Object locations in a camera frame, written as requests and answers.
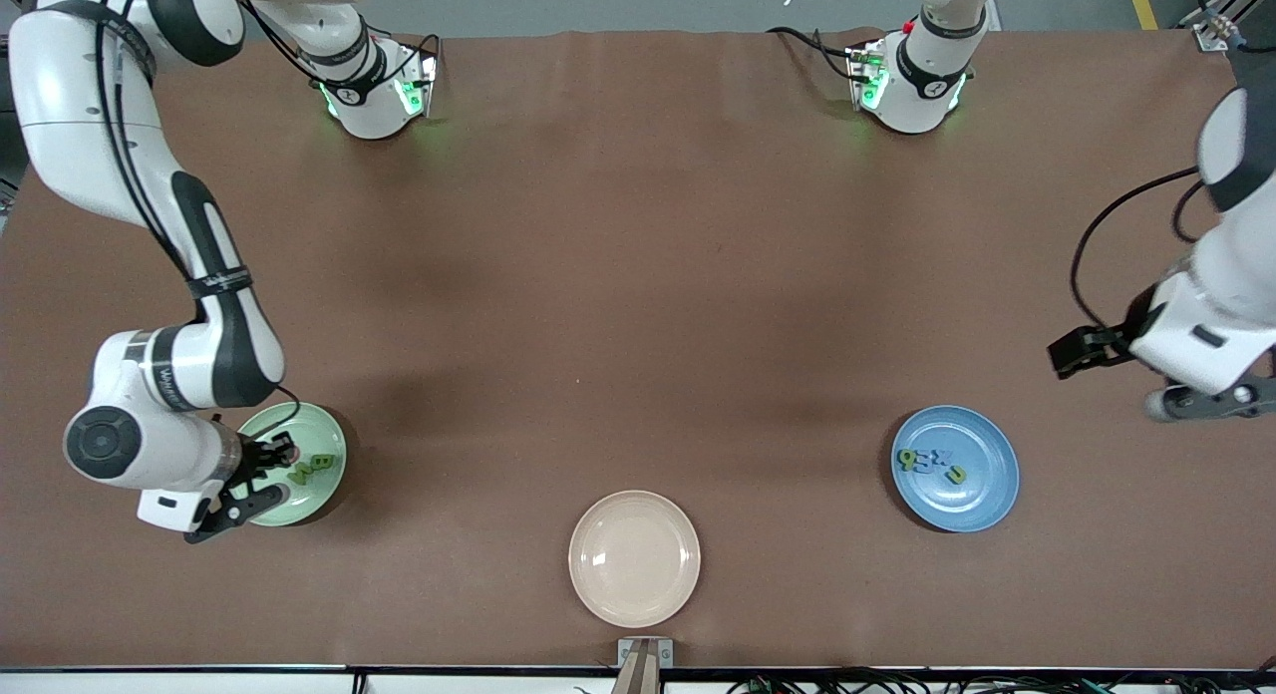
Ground light green plate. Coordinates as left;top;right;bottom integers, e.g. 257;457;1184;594
234;402;348;527

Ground blue plate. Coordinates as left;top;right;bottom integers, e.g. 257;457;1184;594
890;405;1021;533

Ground brown table cover sheet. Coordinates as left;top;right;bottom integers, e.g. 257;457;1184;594
0;28;1276;670

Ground beige plate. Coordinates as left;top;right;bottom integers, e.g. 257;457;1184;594
568;490;702;629

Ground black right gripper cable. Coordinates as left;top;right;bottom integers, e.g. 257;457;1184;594
95;0;302;421

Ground white table edge rail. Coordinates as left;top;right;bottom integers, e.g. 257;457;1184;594
0;666;1276;694

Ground aluminium frame post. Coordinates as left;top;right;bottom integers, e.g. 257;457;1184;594
1186;0;1259;53

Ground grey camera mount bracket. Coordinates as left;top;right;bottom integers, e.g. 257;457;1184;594
615;637;676;694

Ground black right base cable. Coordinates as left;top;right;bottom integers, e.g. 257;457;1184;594
239;0;442;87

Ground black base cable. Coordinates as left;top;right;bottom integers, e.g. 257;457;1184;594
239;0;442;87
766;24;860;82

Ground black left base cable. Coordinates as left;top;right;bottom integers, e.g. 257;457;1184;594
766;24;860;82

